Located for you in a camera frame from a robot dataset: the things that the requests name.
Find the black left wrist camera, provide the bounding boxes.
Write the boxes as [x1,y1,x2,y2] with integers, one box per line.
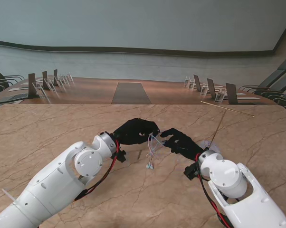
[111,149,127,163]

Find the gold rack with marble base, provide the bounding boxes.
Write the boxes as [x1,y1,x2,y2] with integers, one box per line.
[200,101,255,155]

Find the red black right arm cable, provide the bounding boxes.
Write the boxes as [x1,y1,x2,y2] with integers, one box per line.
[197,161,234,228]

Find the red black arm cable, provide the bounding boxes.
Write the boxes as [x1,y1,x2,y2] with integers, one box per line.
[74,140,121,202]
[197,161,234,228]

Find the white cable tie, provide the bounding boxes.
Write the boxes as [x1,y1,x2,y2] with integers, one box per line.
[1,189,18,202]

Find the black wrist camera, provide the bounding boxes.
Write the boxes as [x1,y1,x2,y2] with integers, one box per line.
[183,163,201,180]
[111,149,127,163]

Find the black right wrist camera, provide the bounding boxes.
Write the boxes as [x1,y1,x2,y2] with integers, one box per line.
[183,163,201,180]

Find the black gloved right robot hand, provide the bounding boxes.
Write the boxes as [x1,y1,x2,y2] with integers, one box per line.
[159,127,204,162]

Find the white wired earphone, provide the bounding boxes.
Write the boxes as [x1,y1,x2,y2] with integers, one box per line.
[145,132,169,170]

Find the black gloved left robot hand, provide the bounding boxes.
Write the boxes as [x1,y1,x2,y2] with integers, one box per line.
[112,118,162,145]

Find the red black left arm cable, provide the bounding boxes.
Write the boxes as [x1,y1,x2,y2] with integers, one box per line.
[74,140,121,202]

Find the brown conference table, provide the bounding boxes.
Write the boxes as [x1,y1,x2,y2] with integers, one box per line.
[0,76,279,106]

